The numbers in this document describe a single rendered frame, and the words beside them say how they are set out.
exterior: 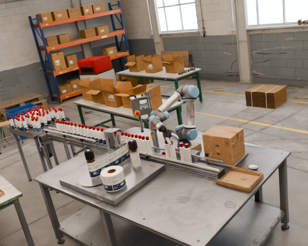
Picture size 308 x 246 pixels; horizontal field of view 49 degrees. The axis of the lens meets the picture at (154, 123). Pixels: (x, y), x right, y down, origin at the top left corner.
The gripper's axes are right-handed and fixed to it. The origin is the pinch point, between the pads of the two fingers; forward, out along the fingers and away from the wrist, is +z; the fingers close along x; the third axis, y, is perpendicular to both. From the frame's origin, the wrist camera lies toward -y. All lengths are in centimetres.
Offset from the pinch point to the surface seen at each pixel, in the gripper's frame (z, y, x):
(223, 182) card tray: 54, 7, -5
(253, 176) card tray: 65, 17, -28
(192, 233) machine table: 75, -31, 40
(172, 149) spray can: -5.9, 21.8, 4.0
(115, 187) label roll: -3, -4, 65
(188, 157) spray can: 12.3, 19.8, -0.8
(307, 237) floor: 124, 95, -38
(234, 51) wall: -298, 458, -337
